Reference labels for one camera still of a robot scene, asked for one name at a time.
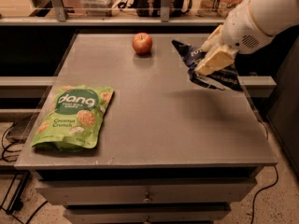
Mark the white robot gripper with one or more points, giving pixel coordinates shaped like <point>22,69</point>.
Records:
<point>242,32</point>

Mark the blue Kettle chip bag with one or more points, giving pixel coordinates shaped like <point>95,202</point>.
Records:
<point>211,67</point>

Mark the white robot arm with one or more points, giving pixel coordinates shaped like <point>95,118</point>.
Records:
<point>274,16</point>

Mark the red apple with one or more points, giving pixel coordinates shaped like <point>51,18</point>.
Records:
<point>142,43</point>

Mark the green Dang chip bag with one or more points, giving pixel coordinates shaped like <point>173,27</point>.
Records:
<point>75,118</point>

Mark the black backpack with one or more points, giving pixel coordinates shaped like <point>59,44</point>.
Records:
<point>152,8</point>

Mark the grey lower drawer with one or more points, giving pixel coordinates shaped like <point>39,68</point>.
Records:
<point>147,214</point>

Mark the grey drawer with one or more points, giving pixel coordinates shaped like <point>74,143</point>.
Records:
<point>94,192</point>
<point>147,214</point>

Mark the grey upper drawer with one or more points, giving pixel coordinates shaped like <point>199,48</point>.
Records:
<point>94,192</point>

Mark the grey metal shelf rail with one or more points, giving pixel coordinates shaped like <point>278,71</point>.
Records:
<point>72,13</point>

